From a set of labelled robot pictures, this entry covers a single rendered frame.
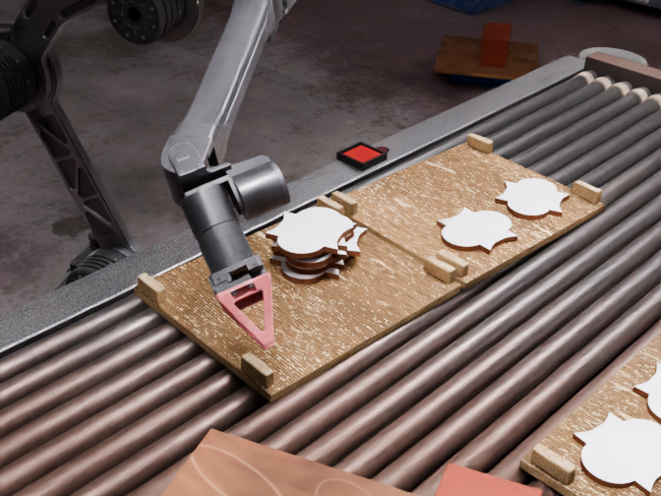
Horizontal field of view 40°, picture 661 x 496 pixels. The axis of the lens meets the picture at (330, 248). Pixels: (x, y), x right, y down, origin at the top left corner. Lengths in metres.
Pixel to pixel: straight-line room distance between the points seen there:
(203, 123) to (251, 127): 3.02
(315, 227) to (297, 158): 2.43
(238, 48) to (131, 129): 2.95
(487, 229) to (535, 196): 0.17
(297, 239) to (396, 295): 0.19
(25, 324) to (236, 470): 0.57
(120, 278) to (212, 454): 0.58
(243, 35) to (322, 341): 0.46
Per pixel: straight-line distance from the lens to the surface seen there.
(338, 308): 1.46
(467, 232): 1.66
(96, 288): 1.57
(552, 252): 1.69
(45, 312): 1.54
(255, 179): 1.13
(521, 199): 1.78
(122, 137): 4.19
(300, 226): 1.53
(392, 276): 1.54
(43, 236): 3.52
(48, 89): 2.52
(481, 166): 1.91
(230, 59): 1.31
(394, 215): 1.71
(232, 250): 1.10
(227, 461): 1.07
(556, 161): 2.02
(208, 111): 1.23
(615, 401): 1.37
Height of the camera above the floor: 1.80
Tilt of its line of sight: 33 degrees down
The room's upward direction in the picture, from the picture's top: 2 degrees clockwise
